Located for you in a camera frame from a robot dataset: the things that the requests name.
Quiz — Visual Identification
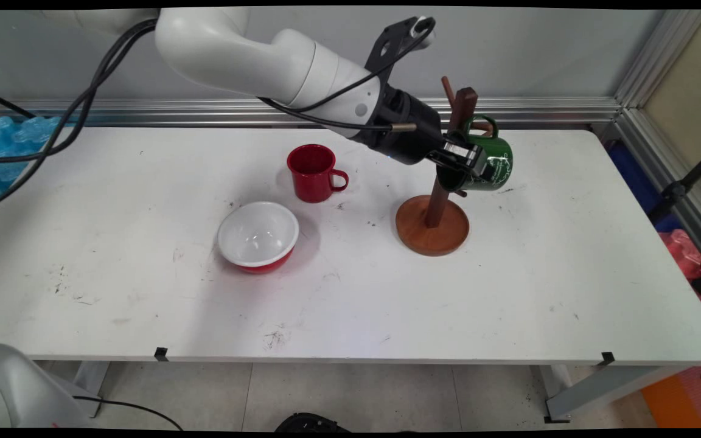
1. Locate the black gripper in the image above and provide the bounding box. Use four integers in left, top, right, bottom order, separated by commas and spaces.
350, 84, 489, 183

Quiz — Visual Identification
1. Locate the green enamel mug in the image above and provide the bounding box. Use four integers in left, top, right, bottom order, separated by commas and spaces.
436, 114, 514, 193

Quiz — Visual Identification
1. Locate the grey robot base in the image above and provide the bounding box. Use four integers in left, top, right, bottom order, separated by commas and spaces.
0, 343, 103, 428

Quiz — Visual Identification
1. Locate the wooden mug tree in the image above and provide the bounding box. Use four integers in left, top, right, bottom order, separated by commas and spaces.
396, 75, 495, 257

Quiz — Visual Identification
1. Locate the red enamel mug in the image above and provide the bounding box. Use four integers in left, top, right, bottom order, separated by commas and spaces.
287, 144, 349, 204

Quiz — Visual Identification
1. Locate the white and red bowl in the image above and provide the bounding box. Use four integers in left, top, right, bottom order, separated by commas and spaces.
217, 201, 300, 274

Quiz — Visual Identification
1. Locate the red plastic bag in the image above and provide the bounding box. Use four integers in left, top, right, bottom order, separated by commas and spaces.
658, 230, 701, 333

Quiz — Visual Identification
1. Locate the grey table leg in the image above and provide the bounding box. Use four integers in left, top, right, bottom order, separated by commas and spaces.
530, 364, 687, 424
74, 361, 110, 397

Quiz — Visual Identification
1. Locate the black stand base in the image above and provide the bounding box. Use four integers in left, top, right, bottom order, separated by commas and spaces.
274, 412, 352, 433

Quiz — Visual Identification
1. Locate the blue bubble wrap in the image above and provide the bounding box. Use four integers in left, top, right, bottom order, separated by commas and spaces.
0, 116, 83, 223

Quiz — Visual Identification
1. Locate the black cable with metal plug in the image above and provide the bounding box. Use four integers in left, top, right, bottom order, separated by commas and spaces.
0, 18, 418, 215

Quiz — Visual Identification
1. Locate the aluminium frame rail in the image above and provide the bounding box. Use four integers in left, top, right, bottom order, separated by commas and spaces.
617, 108, 701, 282
0, 96, 622, 129

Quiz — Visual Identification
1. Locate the black mounting bracket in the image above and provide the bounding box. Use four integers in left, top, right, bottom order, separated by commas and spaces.
364, 16, 437, 83

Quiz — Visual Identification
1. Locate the aluminium frame post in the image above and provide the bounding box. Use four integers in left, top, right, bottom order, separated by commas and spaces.
615, 9, 701, 110

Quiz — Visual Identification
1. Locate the black power cable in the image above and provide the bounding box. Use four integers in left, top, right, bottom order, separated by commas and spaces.
74, 395, 184, 431

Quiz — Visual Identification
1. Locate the thin black cable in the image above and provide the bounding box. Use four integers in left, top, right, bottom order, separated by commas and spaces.
0, 87, 38, 119

